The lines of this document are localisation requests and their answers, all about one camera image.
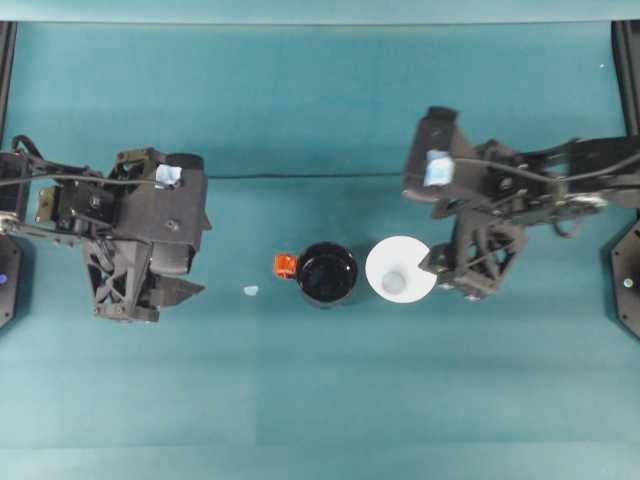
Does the black frame post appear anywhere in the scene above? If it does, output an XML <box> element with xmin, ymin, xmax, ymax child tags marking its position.
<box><xmin>0</xmin><ymin>21</ymin><xmax>19</xmax><ymax>139</ymax></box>
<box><xmin>610</xmin><ymin>20</ymin><xmax>640</xmax><ymax>139</ymax></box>

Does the white paper cup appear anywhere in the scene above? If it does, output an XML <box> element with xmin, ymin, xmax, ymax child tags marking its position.
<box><xmin>364</xmin><ymin>234</ymin><xmax>438</xmax><ymax>304</ymax></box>

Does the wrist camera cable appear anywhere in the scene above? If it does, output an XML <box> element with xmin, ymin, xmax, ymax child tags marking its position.
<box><xmin>449</xmin><ymin>151</ymin><xmax>640</xmax><ymax>182</ymax></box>
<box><xmin>0</xmin><ymin>148</ymin><xmax>166</xmax><ymax>192</ymax></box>

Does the blue-green table cloth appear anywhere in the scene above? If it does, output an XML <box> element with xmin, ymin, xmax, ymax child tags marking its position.
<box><xmin>0</xmin><ymin>20</ymin><xmax>640</xmax><ymax>480</ymax></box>

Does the black cup holder red handle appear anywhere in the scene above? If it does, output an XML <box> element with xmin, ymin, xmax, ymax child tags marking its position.
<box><xmin>273</xmin><ymin>242</ymin><xmax>360</xmax><ymax>312</ymax></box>

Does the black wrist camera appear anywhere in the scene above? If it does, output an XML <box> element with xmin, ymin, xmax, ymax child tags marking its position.
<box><xmin>118</xmin><ymin>152</ymin><xmax>214</xmax><ymax>279</ymax></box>
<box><xmin>402</xmin><ymin>105</ymin><xmax>479</xmax><ymax>206</ymax></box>

